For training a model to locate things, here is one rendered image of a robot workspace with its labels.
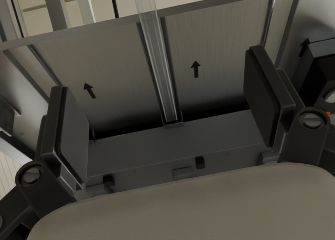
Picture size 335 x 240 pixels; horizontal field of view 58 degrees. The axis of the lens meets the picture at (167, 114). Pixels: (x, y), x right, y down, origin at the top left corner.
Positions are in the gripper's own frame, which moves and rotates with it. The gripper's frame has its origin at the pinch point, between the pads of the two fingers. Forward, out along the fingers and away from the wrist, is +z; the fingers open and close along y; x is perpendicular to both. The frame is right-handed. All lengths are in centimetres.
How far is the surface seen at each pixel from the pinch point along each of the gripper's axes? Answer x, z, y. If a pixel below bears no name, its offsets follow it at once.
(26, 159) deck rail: -20.1, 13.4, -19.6
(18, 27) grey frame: -13.5, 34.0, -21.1
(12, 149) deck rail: -17.0, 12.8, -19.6
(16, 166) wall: -249, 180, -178
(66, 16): -20, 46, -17
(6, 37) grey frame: -14.1, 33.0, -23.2
